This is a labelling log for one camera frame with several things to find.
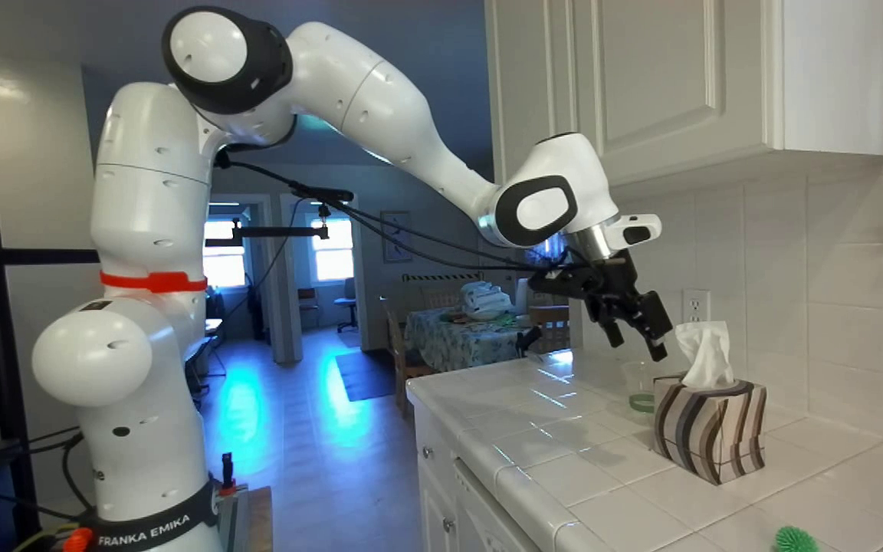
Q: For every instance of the dark floor rug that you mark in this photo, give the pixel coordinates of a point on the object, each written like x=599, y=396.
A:
x=367, y=377

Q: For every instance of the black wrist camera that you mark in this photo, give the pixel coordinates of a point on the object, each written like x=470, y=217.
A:
x=555, y=283

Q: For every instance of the white counter base cabinet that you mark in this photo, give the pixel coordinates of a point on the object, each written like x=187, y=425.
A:
x=442, y=500

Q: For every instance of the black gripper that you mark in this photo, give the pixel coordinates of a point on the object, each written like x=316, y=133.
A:
x=604, y=286

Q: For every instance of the small green object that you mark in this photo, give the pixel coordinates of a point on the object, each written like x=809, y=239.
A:
x=796, y=540

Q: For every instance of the brown striped tissue box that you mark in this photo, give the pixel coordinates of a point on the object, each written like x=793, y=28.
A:
x=706, y=433

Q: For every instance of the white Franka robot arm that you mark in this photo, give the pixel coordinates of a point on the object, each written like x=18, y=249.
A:
x=145, y=205

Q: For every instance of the white upper wall cabinet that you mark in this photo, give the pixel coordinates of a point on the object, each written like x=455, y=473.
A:
x=834, y=72

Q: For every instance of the robot mounting table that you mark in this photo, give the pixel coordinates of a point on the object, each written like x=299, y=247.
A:
x=246, y=523

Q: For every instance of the bed with patterned bedding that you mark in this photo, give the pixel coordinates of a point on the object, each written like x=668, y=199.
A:
x=474, y=334

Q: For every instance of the bright room window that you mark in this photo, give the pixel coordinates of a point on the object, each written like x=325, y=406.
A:
x=225, y=268
x=332, y=262

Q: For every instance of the white tissue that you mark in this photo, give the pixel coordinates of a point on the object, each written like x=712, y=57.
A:
x=709, y=353

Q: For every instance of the black horizontal boom bar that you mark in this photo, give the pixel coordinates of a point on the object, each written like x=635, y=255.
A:
x=267, y=236

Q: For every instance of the white wall outlet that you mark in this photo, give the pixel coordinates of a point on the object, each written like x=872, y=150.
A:
x=699, y=310

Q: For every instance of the orange red plug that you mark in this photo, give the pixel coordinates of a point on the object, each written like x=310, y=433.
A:
x=77, y=540

